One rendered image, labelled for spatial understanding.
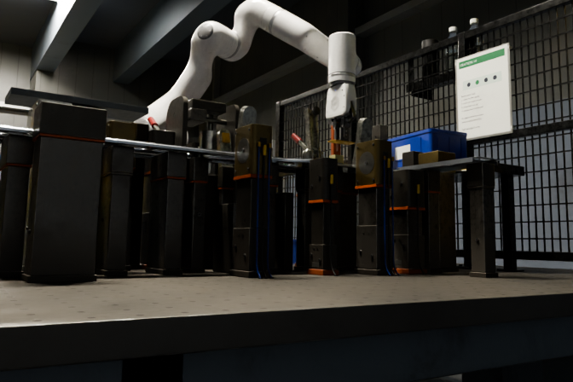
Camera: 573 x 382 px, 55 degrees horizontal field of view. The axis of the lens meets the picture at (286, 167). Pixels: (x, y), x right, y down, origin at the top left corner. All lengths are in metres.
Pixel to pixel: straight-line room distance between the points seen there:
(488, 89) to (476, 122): 0.12
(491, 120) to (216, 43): 0.96
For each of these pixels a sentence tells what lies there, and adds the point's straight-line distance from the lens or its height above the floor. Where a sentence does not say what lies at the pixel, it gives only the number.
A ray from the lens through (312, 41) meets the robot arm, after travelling 1.80.
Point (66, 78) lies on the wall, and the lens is 7.37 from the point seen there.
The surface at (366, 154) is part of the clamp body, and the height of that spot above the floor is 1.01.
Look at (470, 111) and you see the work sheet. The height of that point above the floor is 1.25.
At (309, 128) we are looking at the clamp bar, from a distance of 1.79.
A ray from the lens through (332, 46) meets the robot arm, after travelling 1.73.
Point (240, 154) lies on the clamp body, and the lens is 1.29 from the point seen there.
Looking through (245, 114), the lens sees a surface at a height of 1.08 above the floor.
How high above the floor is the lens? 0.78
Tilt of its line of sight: 8 degrees up
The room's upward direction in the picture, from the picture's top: 1 degrees clockwise
